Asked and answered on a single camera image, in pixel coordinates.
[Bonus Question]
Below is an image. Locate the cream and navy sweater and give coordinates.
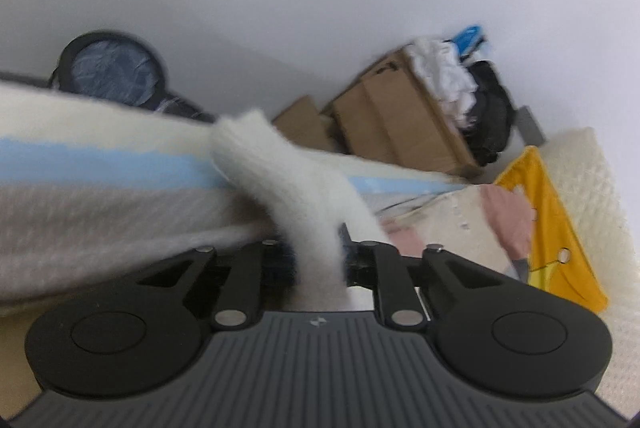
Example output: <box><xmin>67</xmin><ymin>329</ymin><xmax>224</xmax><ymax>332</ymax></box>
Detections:
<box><xmin>210</xmin><ymin>110</ymin><xmax>387</xmax><ymax>311</ymax></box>

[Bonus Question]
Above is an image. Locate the black clothing pile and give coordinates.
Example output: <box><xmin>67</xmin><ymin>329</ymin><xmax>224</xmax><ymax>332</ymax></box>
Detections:
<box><xmin>462</xmin><ymin>60</ymin><xmax>516</xmax><ymax>167</ymax></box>

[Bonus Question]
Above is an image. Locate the white clothing pile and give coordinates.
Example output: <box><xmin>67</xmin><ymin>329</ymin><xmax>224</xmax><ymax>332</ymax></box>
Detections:
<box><xmin>402</xmin><ymin>37</ymin><xmax>478</xmax><ymax>130</ymax></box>

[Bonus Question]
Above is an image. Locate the orange crown pillow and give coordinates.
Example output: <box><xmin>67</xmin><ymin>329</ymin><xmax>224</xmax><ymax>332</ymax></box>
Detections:
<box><xmin>495</xmin><ymin>147</ymin><xmax>608</xmax><ymax>313</ymax></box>

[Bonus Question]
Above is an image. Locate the patchwork bed quilt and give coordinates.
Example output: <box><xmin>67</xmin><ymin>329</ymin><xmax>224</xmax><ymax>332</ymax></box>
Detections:
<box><xmin>378</xmin><ymin>185</ymin><xmax>536</xmax><ymax>282</ymax></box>

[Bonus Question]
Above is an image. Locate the cream quilted headboard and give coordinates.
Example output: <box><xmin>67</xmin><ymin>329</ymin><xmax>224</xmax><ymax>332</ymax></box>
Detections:
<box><xmin>540</xmin><ymin>128</ymin><xmax>639</xmax><ymax>418</ymax></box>

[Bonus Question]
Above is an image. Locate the small cardboard box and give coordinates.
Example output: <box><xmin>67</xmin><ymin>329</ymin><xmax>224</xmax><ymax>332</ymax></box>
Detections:
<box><xmin>272</xmin><ymin>95</ymin><xmax>344</xmax><ymax>152</ymax></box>

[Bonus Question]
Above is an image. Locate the round black fan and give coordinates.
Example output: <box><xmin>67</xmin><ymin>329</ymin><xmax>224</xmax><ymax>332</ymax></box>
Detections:
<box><xmin>48</xmin><ymin>30</ymin><xmax>215</xmax><ymax>123</ymax></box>

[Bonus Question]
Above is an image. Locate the blue plastic bag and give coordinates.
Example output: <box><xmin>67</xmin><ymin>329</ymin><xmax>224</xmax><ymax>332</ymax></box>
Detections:
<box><xmin>448</xmin><ymin>24</ymin><xmax>486</xmax><ymax>60</ymax></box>

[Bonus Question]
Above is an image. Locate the grey wall switch plate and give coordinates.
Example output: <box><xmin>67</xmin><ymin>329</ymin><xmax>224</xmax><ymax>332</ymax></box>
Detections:
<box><xmin>514</xmin><ymin>106</ymin><xmax>547</xmax><ymax>148</ymax></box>

